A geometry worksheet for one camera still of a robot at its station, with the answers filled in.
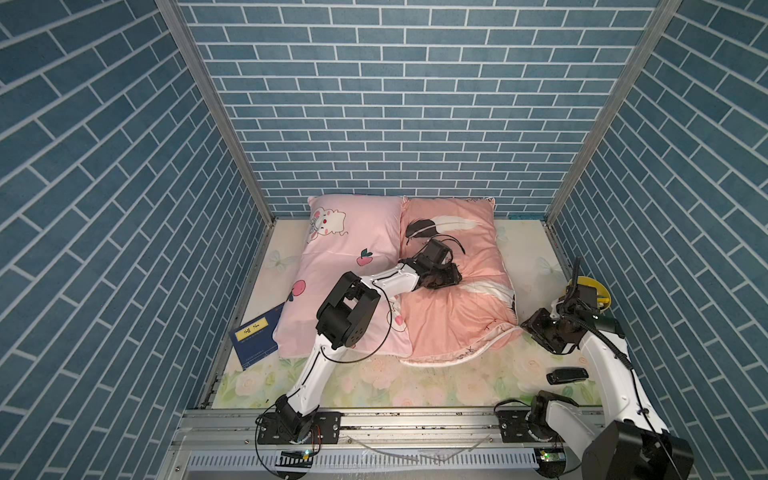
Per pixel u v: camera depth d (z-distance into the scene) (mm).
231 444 736
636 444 386
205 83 816
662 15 709
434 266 805
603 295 843
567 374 784
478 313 886
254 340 872
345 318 562
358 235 1014
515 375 825
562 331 603
